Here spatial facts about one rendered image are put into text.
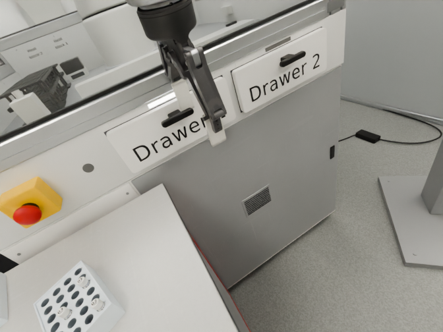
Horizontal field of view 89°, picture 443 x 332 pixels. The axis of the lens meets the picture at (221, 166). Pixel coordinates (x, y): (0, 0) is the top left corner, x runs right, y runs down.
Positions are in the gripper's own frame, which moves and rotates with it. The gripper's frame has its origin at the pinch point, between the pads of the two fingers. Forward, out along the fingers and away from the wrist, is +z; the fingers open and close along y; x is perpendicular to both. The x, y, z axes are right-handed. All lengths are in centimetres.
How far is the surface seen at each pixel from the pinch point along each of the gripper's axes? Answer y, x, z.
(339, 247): -21, -40, 88
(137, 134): 7.9, 12.1, 1.5
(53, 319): -15.1, 36.2, 8.3
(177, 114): 5.1, 2.9, -0.2
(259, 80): 7.6, -20.0, 3.2
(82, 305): -16.5, 31.1, 7.1
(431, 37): 28, -155, 45
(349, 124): 41, -125, 100
